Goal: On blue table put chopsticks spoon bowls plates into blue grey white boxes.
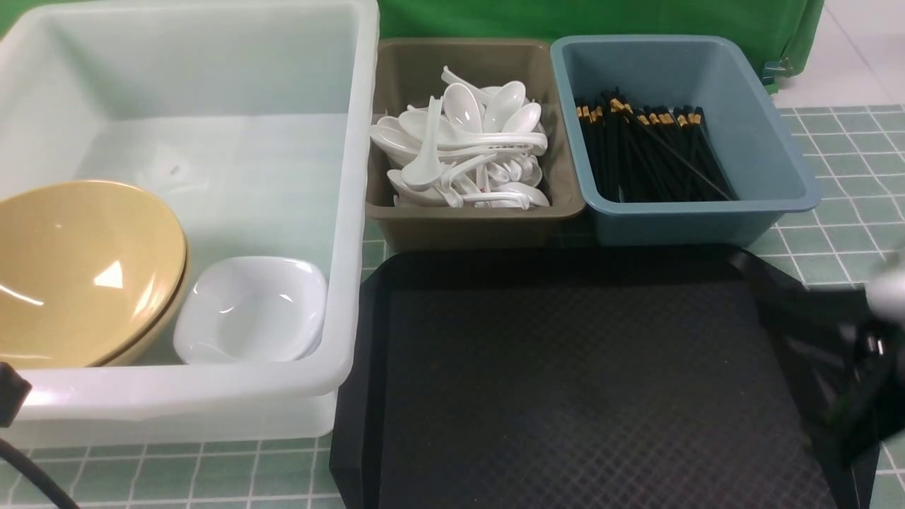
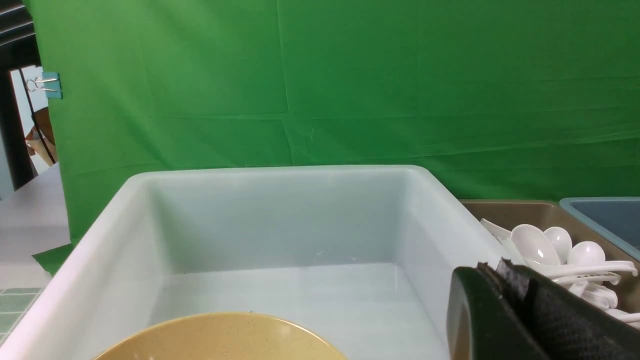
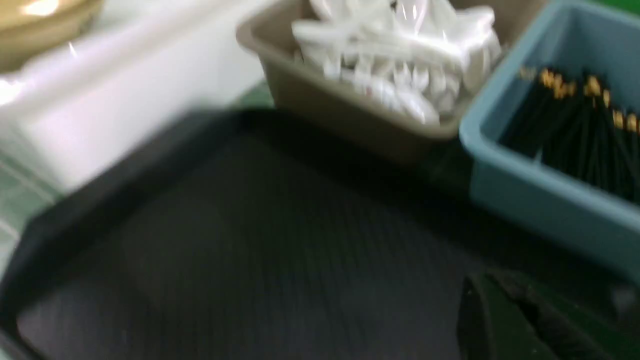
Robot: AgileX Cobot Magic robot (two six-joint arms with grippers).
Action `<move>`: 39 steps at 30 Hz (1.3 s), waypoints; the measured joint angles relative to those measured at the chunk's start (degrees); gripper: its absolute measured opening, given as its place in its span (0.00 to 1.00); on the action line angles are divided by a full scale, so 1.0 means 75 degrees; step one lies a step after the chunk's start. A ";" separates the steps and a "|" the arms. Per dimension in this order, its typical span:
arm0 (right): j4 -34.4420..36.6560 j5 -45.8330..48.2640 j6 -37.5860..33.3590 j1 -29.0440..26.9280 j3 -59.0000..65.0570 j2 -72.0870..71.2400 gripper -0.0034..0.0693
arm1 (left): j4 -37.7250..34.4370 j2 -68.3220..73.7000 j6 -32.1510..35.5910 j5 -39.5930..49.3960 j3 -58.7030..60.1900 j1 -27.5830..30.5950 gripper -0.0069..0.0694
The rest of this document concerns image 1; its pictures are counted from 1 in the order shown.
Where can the yellow noodle bowl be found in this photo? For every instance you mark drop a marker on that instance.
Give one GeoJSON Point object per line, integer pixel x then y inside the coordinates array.
{"type": "Point", "coordinates": [128, 355]}
{"type": "Point", "coordinates": [86, 267]}

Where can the large translucent white bin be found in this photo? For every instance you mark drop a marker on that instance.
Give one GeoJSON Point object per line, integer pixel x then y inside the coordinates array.
{"type": "Point", "coordinates": [250, 118]}

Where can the white square dish in bin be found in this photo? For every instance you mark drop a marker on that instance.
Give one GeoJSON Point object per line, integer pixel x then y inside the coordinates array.
{"type": "Point", "coordinates": [252, 309]}

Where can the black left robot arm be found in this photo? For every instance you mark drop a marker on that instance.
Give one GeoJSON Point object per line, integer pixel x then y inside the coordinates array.
{"type": "Point", "coordinates": [14, 390]}

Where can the pile of white spoons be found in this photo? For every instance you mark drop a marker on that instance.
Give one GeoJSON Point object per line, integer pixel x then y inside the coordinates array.
{"type": "Point", "coordinates": [489, 142]}

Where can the olive brown spoon bin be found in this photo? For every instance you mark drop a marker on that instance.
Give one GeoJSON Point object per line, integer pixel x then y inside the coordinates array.
{"type": "Point", "coordinates": [408, 72]}

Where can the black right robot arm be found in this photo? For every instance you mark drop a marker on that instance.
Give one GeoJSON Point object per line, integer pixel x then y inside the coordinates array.
{"type": "Point", "coordinates": [852, 334]}

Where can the bundle of black chopsticks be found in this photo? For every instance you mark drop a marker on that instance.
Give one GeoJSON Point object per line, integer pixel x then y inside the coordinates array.
{"type": "Point", "coordinates": [650, 154]}

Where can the black textured serving tray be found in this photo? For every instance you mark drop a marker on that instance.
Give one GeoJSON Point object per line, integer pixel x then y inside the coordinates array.
{"type": "Point", "coordinates": [581, 378]}

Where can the blue chopstick bin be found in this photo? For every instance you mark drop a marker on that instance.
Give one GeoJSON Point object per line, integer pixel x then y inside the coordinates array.
{"type": "Point", "coordinates": [764, 165]}

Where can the white ceramic soup spoon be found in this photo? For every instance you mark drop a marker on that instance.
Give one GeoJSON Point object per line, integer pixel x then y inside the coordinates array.
{"type": "Point", "coordinates": [424, 171]}

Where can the yellow noodle bowl in bin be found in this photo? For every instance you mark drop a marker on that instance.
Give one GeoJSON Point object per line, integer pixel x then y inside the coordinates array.
{"type": "Point", "coordinates": [128, 355]}

